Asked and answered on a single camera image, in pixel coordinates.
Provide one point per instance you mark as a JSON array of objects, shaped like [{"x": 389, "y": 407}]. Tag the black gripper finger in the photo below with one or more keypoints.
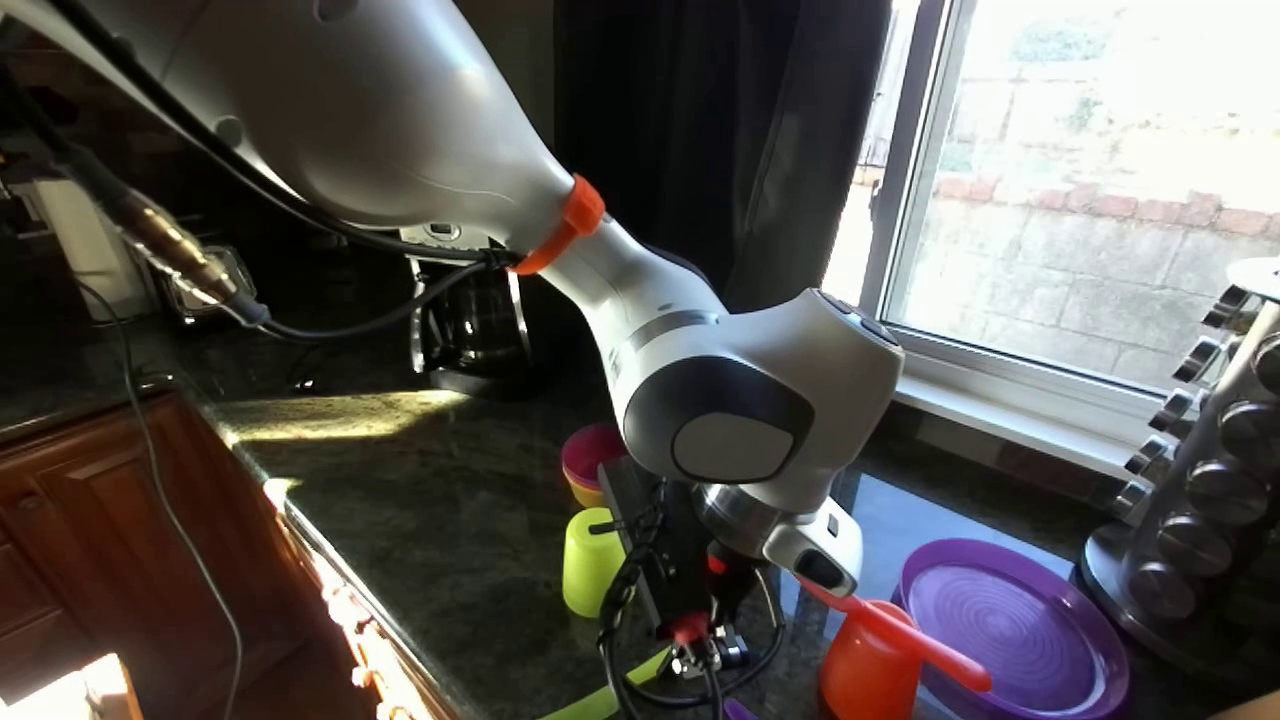
[
  {"x": 687, "y": 651},
  {"x": 727, "y": 646}
]

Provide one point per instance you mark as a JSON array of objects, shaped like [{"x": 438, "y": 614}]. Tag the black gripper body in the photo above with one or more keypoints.
[{"x": 666, "y": 545}]

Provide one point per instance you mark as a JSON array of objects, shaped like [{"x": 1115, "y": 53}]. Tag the yellow-green plastic cup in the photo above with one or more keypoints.
[{"x": 591, "y": 564}]

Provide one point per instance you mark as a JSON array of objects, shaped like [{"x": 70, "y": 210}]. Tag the yellow-green plastic spoon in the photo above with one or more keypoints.
[{"x": 603, "y": 703}]

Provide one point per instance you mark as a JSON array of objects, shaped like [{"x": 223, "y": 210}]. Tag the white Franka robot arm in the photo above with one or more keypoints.
[{"x": 373, "y": 107}]

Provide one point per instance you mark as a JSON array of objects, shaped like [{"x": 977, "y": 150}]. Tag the orange plastic cup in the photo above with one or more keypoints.
[{"x": 865, "y": 673}]

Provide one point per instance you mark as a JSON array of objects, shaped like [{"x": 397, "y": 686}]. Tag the purple plastic spoon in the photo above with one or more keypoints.
[{"x": 738, "y": 709}]

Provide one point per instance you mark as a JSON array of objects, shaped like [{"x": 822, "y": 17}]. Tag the yellow plastic bowl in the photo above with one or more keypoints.
[{"x": 587, "y": 499}]

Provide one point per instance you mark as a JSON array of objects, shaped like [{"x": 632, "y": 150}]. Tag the pink plastic bowl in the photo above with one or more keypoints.
[{"x": 587, "y": 462}]

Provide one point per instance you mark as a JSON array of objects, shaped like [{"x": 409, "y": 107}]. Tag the orange plastic spoon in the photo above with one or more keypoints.
[{"x": 935, "y": 651}]

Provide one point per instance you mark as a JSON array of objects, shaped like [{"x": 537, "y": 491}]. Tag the glass coffee carafe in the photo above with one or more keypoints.
[{"x": 464, "y": 326}]

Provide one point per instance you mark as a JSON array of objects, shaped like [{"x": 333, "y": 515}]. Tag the purple plastic plate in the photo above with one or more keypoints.
[{"x": 1027, "y": 642}]

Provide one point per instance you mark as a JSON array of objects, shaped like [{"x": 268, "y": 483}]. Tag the stainless steel coffee maker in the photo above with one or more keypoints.
[{"x": 453, "y": 304}]

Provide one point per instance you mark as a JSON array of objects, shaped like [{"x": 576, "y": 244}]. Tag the dark curtain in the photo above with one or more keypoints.
[{"x": 722, "y": 107}]

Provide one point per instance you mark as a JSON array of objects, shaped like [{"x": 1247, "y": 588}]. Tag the wooden kitchen cabinet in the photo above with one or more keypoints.
[{"x": 135, "y": 561}]

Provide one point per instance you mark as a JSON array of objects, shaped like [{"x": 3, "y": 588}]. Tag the white window frame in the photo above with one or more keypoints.
[{"x": 1040, "y": 415}]

